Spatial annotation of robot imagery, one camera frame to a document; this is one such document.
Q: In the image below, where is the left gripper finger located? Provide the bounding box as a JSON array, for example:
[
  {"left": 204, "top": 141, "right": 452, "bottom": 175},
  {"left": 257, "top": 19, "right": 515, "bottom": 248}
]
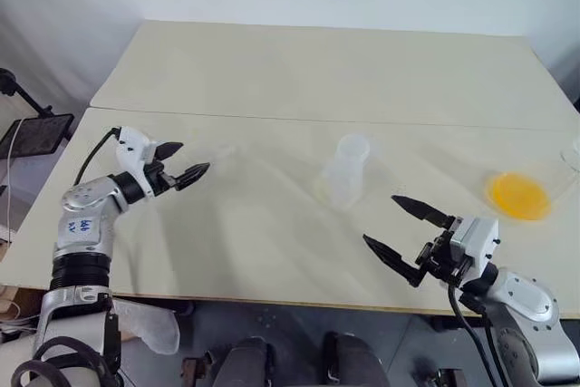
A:
[
  {"left": 156, "top": 141, "right": 185, "bottom": 162},
  {"left": 174, "top": 161, "right": 212, "bottom": 191}
]

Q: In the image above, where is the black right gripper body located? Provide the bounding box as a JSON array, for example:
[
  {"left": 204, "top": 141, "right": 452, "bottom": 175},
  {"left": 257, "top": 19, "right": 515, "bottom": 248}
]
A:
[{"left": 415, "top": 227, "right": 472, "bottom": 288}]

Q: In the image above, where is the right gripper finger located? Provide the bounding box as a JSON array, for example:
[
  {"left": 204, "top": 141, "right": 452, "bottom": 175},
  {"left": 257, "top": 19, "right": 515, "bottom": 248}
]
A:
[
  {"left": 362, "top": 234, "right": 428, "bottom": 289},
  {"left": 391, "top": 194, "right": 455, "bottom": 231}
]

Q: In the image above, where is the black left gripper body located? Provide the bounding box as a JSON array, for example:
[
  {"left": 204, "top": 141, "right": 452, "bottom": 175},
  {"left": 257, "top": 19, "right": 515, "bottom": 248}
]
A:
[{"left": 143, "top": 159, "right": 181, "bottom": 198}]

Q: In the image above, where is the clear plastic bottle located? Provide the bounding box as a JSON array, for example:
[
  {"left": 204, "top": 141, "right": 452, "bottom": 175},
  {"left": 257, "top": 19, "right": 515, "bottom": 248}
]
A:
[{"left": 314, "top": 132, "right": 373, "bottom": 212}]

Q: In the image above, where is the glass beaker with orange liquid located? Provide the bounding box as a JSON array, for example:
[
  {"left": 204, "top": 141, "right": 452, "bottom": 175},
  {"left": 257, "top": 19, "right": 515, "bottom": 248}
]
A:
[{"left": 483, "top": 135, "right": 580, "bottom": 223}]

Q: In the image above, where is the dark rounded shape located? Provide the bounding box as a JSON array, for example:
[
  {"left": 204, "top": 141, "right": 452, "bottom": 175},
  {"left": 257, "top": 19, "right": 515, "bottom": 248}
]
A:
[
  {"left": 205, "top": 335, "right": 276, "bottom": 387},
  {"left": 323, "top": 331, "right": 392, "bottom": 387}
]

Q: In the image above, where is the black tablet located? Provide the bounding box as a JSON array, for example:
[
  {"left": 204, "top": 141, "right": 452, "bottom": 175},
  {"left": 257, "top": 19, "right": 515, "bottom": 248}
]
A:
[{"left": 0, "top": 112, "right": 75, "bottom": 162}]

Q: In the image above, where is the translucent plastic bag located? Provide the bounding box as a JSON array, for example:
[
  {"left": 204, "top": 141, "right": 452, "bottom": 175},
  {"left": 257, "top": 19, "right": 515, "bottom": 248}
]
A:
[{"left": 111, "top": 297, "right": 180, "bottom": 356}]

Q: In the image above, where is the black clamp stand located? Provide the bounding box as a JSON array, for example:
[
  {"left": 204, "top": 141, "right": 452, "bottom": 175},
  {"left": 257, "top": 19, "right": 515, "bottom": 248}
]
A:
[{"left": 0, "top": 67, "right": 56, "bottom": 119}]

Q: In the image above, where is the brown cardboard box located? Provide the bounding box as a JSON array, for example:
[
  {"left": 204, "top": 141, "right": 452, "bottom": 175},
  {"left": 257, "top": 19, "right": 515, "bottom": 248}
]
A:
[{"left": 0, "top": 284, "right": 47, "bottom": 321}]

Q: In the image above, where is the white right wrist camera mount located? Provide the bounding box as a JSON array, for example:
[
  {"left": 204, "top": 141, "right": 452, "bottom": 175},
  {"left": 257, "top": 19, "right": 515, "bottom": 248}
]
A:
[{"left": 449, "top": 215, "right": 502, "bottom": 286}]

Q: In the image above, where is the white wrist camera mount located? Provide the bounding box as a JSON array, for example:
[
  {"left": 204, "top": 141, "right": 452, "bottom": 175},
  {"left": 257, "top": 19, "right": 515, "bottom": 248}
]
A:
[
  {"left": 112, "top": 125, "right": 160, "bottom": 200},
  {"left": 449, "top": 215, "right": 502, "bottom": 286}
]

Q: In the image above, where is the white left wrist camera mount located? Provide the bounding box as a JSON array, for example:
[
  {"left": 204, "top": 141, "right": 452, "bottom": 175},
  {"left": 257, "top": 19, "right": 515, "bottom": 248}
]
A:
[{"left": 112, "top": 125, "right": 160, "bottom": 200}]

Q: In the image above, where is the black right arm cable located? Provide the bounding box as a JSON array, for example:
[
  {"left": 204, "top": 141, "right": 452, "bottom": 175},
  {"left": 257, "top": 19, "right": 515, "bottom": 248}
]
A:
[{"left": 446, "top": 282, "right": 511, "bottom": 387}]

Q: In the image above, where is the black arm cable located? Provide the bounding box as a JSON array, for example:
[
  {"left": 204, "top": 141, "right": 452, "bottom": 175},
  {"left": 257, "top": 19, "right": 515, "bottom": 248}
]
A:
[
  {"left": 446, "top": 282, "right": 511, "bottom": 387},
  {"left": 73, "top": 127, "right": 121, "bottom": 187}
]

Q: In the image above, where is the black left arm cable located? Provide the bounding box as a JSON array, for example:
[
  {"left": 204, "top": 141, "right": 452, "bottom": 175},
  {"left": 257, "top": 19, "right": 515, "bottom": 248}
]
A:
[{"left": 73, "top": 127, "right": 121, "bottom": 187}]

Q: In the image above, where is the thin white cable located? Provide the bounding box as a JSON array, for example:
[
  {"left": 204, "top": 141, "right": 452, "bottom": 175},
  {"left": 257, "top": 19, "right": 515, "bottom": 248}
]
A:
[{"left": 5, "top": 120, "right": 23, "bottom": 243}]

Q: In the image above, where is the black ribbed cable loop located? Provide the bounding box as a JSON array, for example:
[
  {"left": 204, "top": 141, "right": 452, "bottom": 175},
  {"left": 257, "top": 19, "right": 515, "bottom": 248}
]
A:
[{"left": 9, "top": 335, "right": 120, "bottom": 387}]

